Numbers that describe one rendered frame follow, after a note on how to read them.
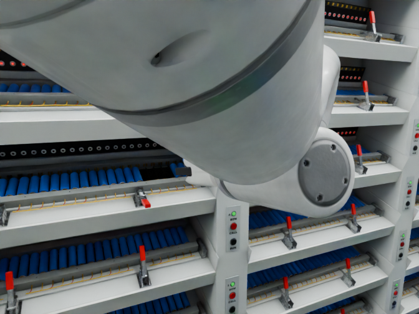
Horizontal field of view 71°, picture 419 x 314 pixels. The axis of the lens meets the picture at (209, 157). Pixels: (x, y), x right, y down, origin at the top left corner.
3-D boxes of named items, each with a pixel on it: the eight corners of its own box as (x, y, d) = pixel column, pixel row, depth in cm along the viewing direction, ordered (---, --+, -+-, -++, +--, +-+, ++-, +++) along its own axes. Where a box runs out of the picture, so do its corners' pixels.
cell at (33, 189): (40, 181, 68) (38, 198, 63) (30, 182, 68) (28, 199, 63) (38, 175, 67) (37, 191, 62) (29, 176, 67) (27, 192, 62)
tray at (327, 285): (383, 284, 110) (399, 258, 104) (242, 336, 86) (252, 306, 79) (343, 245, 126) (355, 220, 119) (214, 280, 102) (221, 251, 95)
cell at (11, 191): (19, 184, 67) (15, 200, 62) (9, 184, 66) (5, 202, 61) (17, 177, 66) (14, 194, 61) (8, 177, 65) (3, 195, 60)
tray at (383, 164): (396, 181, 102) (414, 146, 96) (245, 207, 78) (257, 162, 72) (351, 154, 118) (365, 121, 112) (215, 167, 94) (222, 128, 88)
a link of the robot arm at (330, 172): (235, 121, 38) (212, 190, 36) (307, 101, 26) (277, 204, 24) (285, 145, 41) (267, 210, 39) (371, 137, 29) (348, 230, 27)
